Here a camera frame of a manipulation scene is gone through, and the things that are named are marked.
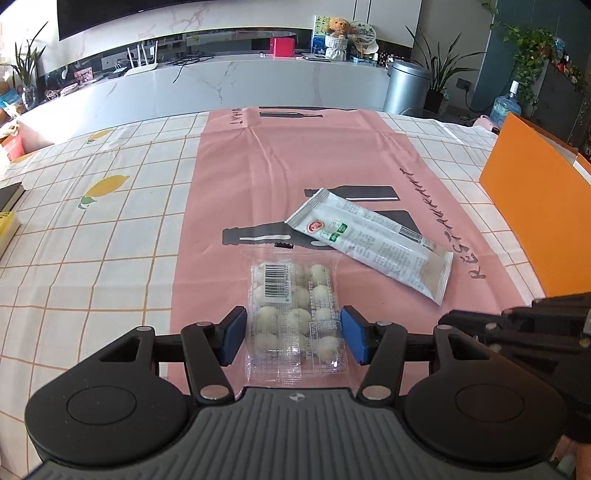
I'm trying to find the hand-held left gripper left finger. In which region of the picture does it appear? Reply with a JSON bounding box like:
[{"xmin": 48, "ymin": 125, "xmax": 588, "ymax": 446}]
[{"xmin": 95, "ymin": 305, "xmax": 247, "ymax": 401}]

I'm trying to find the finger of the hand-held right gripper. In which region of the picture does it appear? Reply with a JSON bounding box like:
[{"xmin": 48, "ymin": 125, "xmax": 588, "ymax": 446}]
[
  {"xmin": 438, "ymin": 310, "xmax": 509, "ymax": 344},
  {"xmin": 501, "ymin": 292, "xmax": 591, "ymax": 325}
]

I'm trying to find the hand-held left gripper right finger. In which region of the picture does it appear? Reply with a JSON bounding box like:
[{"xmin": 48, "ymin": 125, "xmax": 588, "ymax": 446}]
[{"xmin": 341, "ymin": 305, "xmax": 492, "ymax": 401}]

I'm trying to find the clear packet of white balls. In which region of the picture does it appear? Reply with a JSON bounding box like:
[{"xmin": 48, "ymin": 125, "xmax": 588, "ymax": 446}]
[{"xmin": 240, "ymin": 247, "xmax": 349, "ymax": 384}]

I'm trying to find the orange box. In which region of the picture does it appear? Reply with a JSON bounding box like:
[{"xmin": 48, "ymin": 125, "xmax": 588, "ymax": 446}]
[{"xmin": 480, "ymin": 113, "xmax": 591, "ymax": 298}]

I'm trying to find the person's right forearm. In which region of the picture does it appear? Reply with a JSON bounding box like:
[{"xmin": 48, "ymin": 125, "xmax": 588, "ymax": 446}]
[{"xmin": 549, "ymin": 438, "xmax": 578, "ymax": 480}]

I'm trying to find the long white snack packet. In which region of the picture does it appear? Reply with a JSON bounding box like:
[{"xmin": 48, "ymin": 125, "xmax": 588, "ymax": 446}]
[{"xmin": 285, "ymin": 188, "xmax": 454, "ymax": 306}]

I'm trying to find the white checkered tablecloth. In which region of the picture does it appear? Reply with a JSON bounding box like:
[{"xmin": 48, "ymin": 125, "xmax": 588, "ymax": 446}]
[{"xmin": 0, "ymin": 108, "xmax": 591, "ymax": 462}]

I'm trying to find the pink printed mat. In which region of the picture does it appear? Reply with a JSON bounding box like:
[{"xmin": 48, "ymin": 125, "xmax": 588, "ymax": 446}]
[{"xmin": 168, "ymin": 107, "xmax": 548, "ymax": 402}]

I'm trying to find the dark cabinet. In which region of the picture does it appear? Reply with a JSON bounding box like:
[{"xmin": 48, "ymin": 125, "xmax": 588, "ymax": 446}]
[{"xmin": 531, "ymin": 60, "xmax": 591, "ymax": 153}]

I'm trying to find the blue water bottle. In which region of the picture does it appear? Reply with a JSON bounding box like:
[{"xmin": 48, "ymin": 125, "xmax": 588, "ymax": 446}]
[{"xmin": 489, "ymin": 80, "xmax": 522, "ymax": 129}]

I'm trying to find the silver trash can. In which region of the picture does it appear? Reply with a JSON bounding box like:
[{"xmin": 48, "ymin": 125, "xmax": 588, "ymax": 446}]
[{"xmin": 383, "ymin": 62, "xmax": 430, "ymax": 116}]

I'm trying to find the white marble counter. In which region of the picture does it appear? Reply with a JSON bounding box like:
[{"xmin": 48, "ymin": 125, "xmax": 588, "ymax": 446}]
[{"xmin": 16, "ymin": 54, "xmax": 402, "ymax": 153}]

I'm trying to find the yellow book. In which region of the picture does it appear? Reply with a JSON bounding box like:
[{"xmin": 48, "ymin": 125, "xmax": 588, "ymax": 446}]
[{"xmin": 0, "ymin": 211, "xmax": 22, "ymax": 256}]

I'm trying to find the hanging green vine plant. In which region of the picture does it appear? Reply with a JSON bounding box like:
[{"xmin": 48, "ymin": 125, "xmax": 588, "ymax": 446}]
[{"xmin": 482, "ymin": 0, "xmax": 561, "ymax": 104}]

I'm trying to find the black book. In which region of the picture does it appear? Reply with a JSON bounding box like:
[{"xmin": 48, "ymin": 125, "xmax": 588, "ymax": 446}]
[{"xmin": 0, "ymin": 182, "xmax": 26, "ymax": 214}]

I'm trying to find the white router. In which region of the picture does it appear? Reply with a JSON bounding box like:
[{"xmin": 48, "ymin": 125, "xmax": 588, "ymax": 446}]
[{"xmin": 124, "ymin": 41, "xmax": 160, "ymax": 77}]

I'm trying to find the round paper fan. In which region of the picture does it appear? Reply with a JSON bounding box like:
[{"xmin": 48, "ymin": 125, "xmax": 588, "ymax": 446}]
[{"xmin": 348, "ymin": 21, "xmax": 378, "ymax": 48}]

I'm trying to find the landscape picture card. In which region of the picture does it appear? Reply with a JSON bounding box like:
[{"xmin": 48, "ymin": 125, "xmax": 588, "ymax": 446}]
[{"xmin": 312, "ymin": 14, "xmax": 329, "ymax": 52}]

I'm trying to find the black television screen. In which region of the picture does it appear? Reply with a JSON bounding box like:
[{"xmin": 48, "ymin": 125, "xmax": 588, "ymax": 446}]
[{"xmin": 57, "ymin": 0, "xmax": 357, "ymax": 41}]

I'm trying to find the slender green plant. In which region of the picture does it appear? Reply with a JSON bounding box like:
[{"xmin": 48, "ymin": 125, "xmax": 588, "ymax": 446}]
[{"xmin": 8, "ymin": 22, "xmax": 48, "ymax": 108}]

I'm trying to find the black counter cable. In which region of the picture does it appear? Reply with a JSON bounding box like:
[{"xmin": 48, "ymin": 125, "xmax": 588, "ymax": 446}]
[{"xmin": 173, "ymin": 52, "xmax": 216, "ymax": 84}]

